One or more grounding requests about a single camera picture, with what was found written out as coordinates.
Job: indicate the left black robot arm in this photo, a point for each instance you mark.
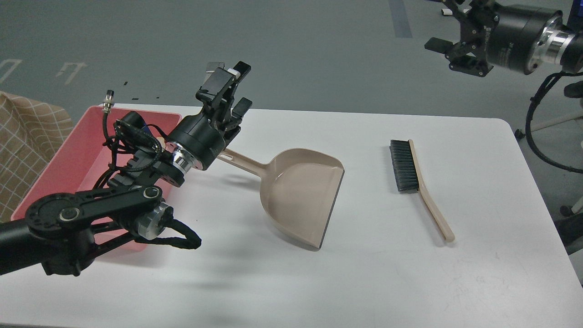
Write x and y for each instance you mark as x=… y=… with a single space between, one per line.
x=66 y=232

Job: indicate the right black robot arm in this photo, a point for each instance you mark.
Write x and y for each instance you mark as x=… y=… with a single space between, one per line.
x=572 y=67

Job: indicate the beige hand brush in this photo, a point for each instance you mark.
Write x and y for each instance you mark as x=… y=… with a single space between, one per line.
x=409 y=177

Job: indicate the pink plastic bin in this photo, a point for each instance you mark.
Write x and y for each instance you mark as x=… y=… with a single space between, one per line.
x=82 y=158

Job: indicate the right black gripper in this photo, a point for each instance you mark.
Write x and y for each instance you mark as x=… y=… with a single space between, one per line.
x=521 y=38

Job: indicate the brown checkered cloth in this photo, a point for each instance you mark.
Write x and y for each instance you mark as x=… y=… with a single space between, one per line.
x=31 y=133

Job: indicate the beige plastic dustpan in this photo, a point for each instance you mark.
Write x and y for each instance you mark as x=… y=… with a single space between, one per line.
x=298 y=190

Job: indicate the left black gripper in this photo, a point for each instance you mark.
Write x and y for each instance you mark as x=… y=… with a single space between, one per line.
x=198 y=139

